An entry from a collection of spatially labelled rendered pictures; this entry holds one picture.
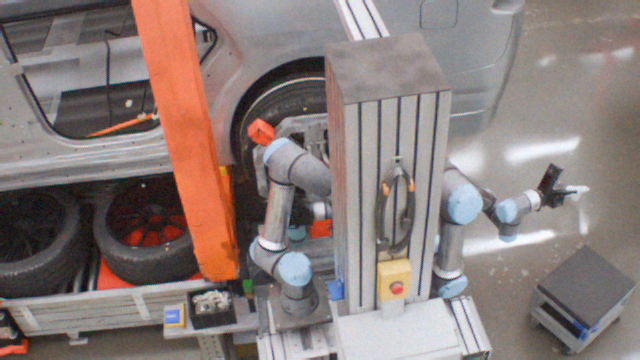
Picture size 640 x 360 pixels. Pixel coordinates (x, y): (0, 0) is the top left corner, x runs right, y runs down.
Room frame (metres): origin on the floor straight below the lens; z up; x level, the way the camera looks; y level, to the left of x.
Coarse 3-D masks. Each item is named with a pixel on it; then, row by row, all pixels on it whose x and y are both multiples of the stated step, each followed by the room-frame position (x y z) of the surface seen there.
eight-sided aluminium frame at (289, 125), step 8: (288, 120) 2.23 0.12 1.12; (296, 120) 2.24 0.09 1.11; (304, 120) 2.24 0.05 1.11; (312, 120) 2.23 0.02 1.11; (320, 120) 2.22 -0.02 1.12; (280, 128) 2.23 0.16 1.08; (288, 128) 2.19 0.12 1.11; (296, 128) 2.21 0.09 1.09; (304, 128) 2.20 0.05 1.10; (312, 128) 2.20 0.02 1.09; (320, 128) 2.20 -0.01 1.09; (280, 136) 2.19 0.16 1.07; (256, 152) 2.20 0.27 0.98; (256, 160) 2.18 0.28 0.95; (256, 168) 2.18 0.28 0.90; (256, 176) 2.18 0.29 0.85; (264, 176) 2.18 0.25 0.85; (264, 184) 2.18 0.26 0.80; (264, 192) 2.18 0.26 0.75; (304, 200) 2.24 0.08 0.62
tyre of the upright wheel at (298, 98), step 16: (288, 80) 2.46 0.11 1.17; (304, 80) 2.43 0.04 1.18; (320, 80) 2.44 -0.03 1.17; (256, 96) 2.47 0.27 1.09; (272, 96) 2.38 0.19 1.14; (288, 96) 2.34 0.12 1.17; (304, 96) 2.32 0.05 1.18; (320, 96) 2.32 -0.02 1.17; (256, 112) 2.36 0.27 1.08; (272, 112) 2.28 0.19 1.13; (288, 112) 2.28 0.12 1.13; (304, 112) 2.28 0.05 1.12; (320, 112) 2.29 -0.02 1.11; (256, 144) 2.26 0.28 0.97
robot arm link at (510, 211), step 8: (512, 200) 1.55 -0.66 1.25; (520, 200) 1.55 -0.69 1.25; (528, 200) 1.55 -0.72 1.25; (504, 208) 1.52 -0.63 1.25; (512, 208) 1.52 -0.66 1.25; (520, 208) 1.52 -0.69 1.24; (528, 208) 1.53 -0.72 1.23; (504, 216) 1.51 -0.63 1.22; (512, 216) 1.50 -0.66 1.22; (520, 216) 1.52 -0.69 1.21; (512, 224) 1.51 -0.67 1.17
